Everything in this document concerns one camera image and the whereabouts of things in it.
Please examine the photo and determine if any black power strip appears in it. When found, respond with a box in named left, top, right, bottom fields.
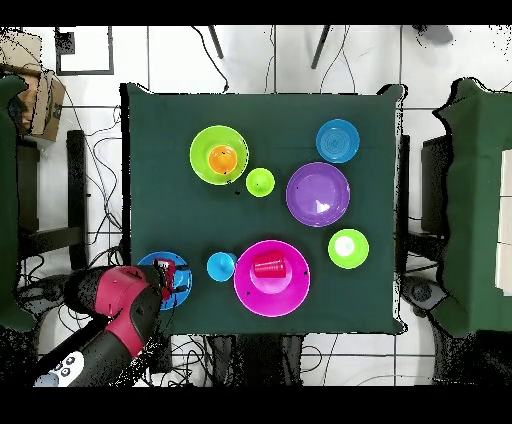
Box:
left=153, top=335, right=174, bottom=375

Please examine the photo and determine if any large green plastic bowl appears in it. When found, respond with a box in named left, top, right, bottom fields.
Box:
left=188, top=124, right=250, bottom=186

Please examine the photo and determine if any orange plastic cup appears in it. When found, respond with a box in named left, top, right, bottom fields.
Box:
left=207, top=144, right=239, bottom=176

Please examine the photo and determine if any red plastic cup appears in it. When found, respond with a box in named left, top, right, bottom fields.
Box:
left=252, top=250, right=288, bottom=280

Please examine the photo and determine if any green plastic cup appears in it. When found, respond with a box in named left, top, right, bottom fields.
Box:
left=245, top=167, right=276, bottom=198

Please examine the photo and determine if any black metal stand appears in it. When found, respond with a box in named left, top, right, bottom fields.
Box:
left=17, top=129, right=90, bottom=272

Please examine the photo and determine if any pink plastic bowl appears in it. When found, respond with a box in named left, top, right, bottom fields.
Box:
left=232, top=239, right=312, bottom=318

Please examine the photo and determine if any blue plastic cup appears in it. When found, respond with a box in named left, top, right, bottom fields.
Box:
left=206, top=251, right=238, bottom=283

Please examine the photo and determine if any person's foot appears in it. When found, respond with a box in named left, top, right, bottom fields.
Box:
left=413, top=25, right=456, bottom=46

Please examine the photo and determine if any black square frame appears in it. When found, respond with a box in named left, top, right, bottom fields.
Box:
left=54, top=26, right=115, bottom=76

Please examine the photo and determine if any grey pedestal foot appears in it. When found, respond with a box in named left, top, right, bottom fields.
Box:
left=17, top=275, right=75, bottom=319
left=400, top=274, right=448, bottom=318

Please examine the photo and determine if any small blue patterned bowl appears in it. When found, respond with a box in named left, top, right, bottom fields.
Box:
left=315, top=118, right=361, bottom=165

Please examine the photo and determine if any black tripod leg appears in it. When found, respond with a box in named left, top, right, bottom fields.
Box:
left=310, top=25, right=333, bottom=70
left=206, top=25, right=225, bottom=60

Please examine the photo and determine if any dark green tablecloth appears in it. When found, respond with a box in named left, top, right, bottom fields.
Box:
left=119, top=82, right=408, bottom=336

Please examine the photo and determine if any cardboard box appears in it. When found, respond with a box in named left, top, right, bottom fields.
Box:
left=0, top=30, right=43, bottom=75
left=15, top=67, right=68, bottom=144

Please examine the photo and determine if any thin black cable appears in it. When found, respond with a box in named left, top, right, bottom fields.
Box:
left=190, top=25, right=231, bottom=94

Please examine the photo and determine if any small green ribbed bowl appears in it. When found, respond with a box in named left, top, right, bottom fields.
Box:
left=327, top=228, right=370, bottom=270

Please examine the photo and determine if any purple plastic bowl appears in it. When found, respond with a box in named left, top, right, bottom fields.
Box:
left=285, top=161, right=352, bottom=228

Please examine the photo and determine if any large blue plastic bowl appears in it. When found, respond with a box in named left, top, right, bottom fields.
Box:
left=136, top=250, right=194, bottom=312

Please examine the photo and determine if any green cloth side table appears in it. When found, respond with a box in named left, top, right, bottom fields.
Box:
left=0, top=73, right=38, bottom=333
left=431, top=77, right=512, bottom=339

